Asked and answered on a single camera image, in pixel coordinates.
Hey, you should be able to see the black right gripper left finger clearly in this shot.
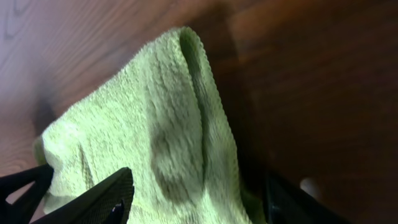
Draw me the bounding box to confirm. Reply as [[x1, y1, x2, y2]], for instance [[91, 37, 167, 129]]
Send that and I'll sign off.
[[35, 167, 134, 224]]

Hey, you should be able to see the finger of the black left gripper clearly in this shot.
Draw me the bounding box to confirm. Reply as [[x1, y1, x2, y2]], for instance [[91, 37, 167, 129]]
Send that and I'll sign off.
[[0, 164, 55, 224]]

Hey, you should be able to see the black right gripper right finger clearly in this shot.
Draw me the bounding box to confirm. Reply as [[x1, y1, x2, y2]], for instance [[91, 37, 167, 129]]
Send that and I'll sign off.
[[262, 174, 349, 224]]

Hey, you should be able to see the light green microfiber cloth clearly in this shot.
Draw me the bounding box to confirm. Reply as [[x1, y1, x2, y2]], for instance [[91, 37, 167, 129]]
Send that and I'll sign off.
[[34, 27, 265, 224]]

